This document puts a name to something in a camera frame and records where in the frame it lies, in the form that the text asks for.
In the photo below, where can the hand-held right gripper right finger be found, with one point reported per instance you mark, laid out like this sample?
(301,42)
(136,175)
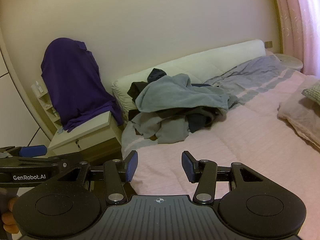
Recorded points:
(188,166)

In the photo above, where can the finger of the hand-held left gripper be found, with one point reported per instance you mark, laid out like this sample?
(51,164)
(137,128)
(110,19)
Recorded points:
(32,150)

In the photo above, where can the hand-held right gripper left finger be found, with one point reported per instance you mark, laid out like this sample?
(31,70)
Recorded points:
(131,166)

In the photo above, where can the grey-green sweater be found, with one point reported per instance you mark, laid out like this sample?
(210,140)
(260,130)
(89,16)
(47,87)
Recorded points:
(175,92)

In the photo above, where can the person's left hand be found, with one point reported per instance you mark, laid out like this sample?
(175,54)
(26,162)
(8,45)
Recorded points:
(8,226)

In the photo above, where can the grey garment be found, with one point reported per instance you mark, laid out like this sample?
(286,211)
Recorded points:
(172,130)

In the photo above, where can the dark crumpled garment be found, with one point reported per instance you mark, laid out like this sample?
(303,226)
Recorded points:
(200,122)

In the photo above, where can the small drawer key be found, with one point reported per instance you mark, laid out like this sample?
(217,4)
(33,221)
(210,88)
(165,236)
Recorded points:
(78,143)

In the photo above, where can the white shelf organizer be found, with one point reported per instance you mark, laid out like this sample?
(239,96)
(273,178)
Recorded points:
(45,100)

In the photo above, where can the white nightstand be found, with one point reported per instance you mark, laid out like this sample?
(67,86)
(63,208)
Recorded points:
(82,135)

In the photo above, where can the small clear bottle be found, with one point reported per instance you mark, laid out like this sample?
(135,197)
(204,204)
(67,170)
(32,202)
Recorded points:
(37,86)

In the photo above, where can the black garment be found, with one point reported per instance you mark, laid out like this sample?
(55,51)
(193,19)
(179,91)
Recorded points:
(136,88)

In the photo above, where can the purple shirt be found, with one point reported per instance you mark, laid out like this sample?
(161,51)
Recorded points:
(72,80)

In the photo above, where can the navy garment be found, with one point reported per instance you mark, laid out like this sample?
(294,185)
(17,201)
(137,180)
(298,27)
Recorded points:
(156,74)

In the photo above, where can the white padded headboard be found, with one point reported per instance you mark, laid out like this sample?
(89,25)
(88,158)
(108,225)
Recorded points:
(187,62)

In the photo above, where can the grey herringbone blanket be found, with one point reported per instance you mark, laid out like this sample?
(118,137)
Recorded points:
(250,77)

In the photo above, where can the beige folded blanket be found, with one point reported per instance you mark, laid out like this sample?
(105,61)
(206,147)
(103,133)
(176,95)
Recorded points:
(300,115)

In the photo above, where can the green knitted pillow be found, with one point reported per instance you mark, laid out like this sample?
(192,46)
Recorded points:
(313,91)

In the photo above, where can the round white side table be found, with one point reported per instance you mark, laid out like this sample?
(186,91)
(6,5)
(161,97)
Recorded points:
(290,61)

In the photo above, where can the pink curtain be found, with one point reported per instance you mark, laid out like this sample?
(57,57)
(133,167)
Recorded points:
(300,17)

